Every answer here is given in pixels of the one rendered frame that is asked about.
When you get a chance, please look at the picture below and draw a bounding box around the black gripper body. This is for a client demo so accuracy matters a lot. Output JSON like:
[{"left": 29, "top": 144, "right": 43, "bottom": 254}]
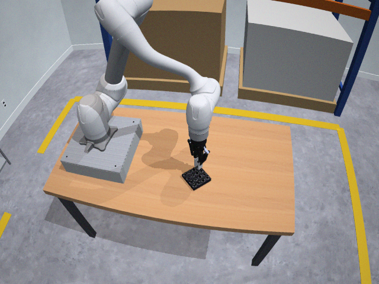
[{"left": 190, "top": 139, "right": 207, "bottom": 151}]

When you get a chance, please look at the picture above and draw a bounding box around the black knob box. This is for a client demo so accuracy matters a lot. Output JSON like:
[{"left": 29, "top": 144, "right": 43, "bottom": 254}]
[{"left": 182, "top": 165, "right": 211, "bottom": 190}]

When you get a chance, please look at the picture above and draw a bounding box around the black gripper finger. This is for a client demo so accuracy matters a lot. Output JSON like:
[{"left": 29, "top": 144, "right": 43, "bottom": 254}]
[
  {"left": 187, "top": 138, "right": 198, "bottom": 167},
  {"left": 197, "top": 147, "right": 210, "bottom": 170}
]

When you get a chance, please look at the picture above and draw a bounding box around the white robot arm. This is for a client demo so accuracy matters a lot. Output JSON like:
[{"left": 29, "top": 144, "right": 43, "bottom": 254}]
[{"left": 77, "top": 0, "right": 220, "bottom": 153}]

